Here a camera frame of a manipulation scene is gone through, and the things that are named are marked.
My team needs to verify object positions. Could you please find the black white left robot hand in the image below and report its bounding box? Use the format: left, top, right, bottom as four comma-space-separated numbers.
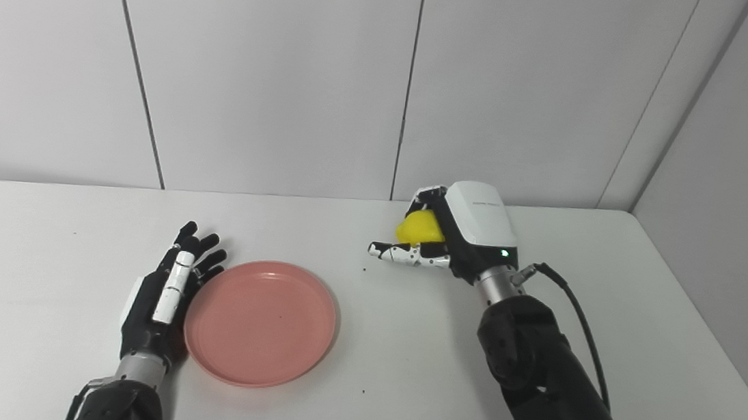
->
117, 215, 231, 370

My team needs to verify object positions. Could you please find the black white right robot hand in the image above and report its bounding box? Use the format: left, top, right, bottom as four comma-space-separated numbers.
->
365, 172, 527, 290

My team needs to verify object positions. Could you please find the yellow lemon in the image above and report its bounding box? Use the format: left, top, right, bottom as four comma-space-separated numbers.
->
393, 206, 450, 250

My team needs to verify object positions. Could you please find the pink round plate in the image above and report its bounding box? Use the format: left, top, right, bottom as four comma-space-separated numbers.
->
178, 253, 344, 396

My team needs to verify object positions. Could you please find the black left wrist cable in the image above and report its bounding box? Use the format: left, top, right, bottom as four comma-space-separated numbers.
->
64, 376, 105, 420

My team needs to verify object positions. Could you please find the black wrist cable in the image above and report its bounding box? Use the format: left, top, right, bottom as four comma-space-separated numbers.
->
503, 260, 625, 415
64, 376, 105, 420

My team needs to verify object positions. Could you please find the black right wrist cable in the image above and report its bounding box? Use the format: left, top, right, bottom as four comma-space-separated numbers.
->
503, 260, 625, 415

